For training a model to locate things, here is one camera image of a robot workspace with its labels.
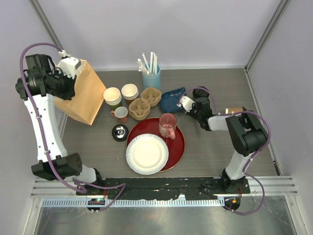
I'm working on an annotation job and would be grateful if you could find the brown paper bag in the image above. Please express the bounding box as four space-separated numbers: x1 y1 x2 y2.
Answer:
55 60 106 125

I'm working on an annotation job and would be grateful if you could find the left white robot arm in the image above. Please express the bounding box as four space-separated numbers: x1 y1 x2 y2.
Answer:
15 54 106 195

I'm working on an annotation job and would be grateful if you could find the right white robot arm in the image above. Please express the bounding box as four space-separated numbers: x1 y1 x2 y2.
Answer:
178 95 271 193

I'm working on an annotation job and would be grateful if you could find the blue plastic dish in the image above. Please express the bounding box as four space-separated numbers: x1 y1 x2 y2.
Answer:
159 87 186 114

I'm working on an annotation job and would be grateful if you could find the pink glass mug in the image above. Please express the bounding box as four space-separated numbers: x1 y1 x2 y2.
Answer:
159 113 177 140

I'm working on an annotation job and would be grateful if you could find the red round tray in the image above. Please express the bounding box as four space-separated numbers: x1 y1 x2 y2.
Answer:
127 117 185 172

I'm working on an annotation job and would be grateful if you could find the green paper cup stack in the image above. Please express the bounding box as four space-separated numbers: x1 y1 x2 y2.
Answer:
103 87 122 111

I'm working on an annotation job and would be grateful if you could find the back cardboard cup carrier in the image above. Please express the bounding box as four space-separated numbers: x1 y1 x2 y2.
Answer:
141 87 162 107

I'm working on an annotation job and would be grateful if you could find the cardboard cup carrier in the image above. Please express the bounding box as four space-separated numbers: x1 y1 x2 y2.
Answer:
141 87 162 107
129 98 151 121

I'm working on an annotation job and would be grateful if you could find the blue straw holder cup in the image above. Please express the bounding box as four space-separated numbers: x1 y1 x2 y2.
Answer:
142 65 161 90

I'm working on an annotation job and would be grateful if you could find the front cardboard cup carrier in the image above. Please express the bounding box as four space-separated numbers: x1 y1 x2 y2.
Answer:
129 98 151 121

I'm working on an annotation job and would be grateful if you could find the brown paper cup stack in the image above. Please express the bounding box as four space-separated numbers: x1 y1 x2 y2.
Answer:
121 84 138 104

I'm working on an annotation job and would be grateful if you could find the white paper plate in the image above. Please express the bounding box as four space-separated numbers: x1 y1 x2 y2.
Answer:
126 134 169 175

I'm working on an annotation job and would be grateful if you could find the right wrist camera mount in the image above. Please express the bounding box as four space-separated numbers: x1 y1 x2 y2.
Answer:
177 95 196 113

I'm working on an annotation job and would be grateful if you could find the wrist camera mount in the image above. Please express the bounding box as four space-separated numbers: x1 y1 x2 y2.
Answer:
57 50 84 79
177 95 196 113

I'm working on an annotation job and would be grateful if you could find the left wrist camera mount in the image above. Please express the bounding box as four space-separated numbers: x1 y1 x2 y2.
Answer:
57 50 84 79

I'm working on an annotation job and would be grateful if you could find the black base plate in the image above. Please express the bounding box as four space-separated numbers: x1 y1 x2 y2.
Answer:
84 177 250 201

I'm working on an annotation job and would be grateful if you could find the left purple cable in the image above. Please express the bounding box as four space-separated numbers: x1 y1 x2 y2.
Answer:
19 43 127 213

